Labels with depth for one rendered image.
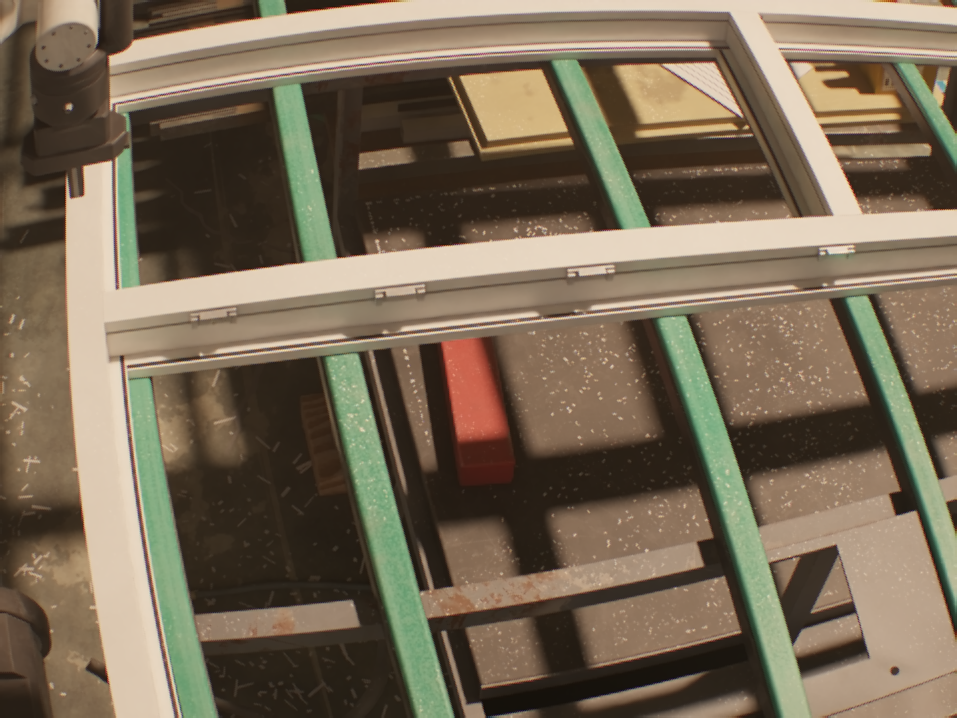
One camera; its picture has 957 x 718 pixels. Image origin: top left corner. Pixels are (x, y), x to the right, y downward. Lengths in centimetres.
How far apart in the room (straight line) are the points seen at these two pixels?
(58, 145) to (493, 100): 91
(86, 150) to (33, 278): 143
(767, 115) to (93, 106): 88
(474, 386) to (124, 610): 69
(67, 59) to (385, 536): 56
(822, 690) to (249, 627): 57
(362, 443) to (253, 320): 16
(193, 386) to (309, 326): 110
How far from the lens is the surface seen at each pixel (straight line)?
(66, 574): 265
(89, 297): 174
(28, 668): 235
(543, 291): 178
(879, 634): 166
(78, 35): 148
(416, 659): 156
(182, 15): 304
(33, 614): 243
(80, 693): 253
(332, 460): 269
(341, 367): 175
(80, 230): 181
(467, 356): 207
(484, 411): 202
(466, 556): 195
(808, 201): 196
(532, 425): 207
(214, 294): 172
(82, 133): 161
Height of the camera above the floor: 223
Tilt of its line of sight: 51 degrees down
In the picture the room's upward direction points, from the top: 5 degrees clockwise
